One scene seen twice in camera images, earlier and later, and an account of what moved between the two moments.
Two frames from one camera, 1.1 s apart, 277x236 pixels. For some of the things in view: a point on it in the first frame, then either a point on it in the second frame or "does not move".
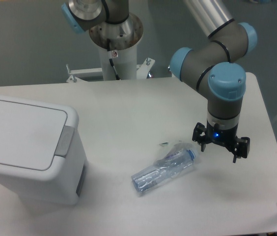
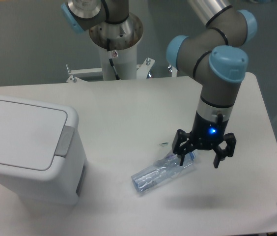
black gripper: x=240 y=149 to x=207 y=133
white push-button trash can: x=37 y=144 does not move
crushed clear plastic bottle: x=180 y=157 does not move
